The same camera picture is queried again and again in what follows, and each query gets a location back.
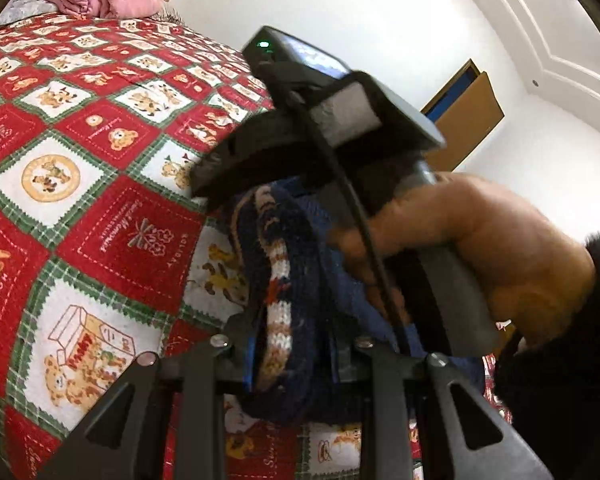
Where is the navy striped knit sweater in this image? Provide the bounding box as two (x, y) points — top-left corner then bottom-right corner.
(230, 178), (396, 425)

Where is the person's right hand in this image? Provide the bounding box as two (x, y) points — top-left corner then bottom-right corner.
(329, 171), (596, 351)

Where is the brown wooden door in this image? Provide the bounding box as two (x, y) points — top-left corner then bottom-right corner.
(422, 60), (505, 171)

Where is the red patchwork teddy bedspread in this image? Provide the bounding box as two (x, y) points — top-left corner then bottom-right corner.
(0, 12), (514, 480)

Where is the black fuzzy sleeve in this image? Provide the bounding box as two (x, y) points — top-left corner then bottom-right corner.
(494, 235), (600, 479)

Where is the grey floral pillow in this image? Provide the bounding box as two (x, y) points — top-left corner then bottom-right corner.
(0, 0), (58, 27)

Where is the black cable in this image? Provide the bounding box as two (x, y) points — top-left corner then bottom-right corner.
(256, 58), (414, 361)

